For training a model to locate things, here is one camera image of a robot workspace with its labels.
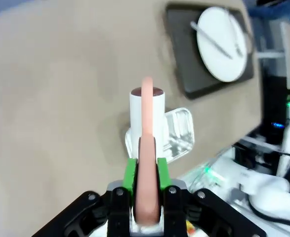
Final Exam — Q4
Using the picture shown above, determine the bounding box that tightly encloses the left gripper black green right finger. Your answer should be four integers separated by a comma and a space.
156, 157, 267, 237

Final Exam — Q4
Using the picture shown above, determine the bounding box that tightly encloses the left gripper black green left finger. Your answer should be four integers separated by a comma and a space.
32, 158, 138, 237

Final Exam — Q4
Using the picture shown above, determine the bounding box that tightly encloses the pink lint roller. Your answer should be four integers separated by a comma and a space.
129, 76, 166, 227

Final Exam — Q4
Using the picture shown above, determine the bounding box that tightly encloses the black cable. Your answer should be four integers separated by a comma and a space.
247, 195, 290, 224

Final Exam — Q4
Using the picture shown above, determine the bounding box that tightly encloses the black serving tray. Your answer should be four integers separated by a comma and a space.
164, 2, 255, 100

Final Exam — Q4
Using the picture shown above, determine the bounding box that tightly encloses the silver metal tray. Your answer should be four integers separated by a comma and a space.
124, 107, 196, 165

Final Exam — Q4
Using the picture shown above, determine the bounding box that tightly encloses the person in denim jacket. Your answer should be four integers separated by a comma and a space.
248, 0, 290, 24

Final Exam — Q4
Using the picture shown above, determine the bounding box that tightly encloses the silver metal cutlery piece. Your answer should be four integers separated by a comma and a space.
227, 13, 244, 57
190, 21, 233, 59

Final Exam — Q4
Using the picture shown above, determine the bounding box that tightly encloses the white round plate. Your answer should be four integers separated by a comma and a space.
196, 6, 249, 82

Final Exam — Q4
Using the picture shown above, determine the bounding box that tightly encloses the black computer tower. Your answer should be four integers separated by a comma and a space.
259, 59, 289, 141

